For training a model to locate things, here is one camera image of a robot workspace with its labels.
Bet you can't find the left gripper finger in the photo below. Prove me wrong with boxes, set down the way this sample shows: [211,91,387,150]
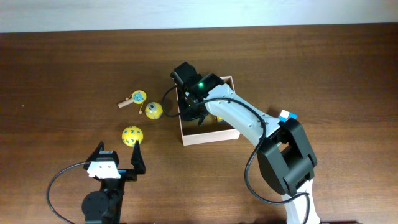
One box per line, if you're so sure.
[83,141,104,170]
[131,140,146,174]

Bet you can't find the yellow grey toy dump truck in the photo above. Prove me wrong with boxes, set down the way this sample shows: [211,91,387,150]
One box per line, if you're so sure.
[216,116,224,123]

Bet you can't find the colourful two-by-two puzzle cube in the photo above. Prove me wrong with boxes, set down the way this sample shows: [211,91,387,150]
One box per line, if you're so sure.
[279,110,297,122]

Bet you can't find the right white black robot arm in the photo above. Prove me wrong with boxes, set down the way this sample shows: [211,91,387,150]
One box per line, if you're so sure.
[170,62,321,223]

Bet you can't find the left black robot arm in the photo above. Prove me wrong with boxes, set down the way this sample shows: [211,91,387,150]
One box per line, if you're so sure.
[81,141,146,224]

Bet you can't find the pink cardboard box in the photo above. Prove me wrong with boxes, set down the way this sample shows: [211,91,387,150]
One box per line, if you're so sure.
[175,75,241,147]

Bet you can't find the yellow ball blue letters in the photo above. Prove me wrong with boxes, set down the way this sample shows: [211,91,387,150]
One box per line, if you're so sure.
[122,126,144,147]

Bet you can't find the yellow grey one-eyed ball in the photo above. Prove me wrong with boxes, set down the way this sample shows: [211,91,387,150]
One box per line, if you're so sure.
[145,102,163,119]

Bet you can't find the yellow wooden rattle drum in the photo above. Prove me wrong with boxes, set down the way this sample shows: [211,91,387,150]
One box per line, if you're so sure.
[118,90,147,114]

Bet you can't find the right black cable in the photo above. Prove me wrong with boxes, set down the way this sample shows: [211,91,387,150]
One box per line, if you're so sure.
[161,85,310,224]

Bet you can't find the black cable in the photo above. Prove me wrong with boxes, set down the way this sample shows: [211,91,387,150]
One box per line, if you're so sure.
[45,161,91,224]
[161,85,310,224]

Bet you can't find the left black cable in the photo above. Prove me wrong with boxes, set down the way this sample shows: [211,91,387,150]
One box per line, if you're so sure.
[45,161,91,224]

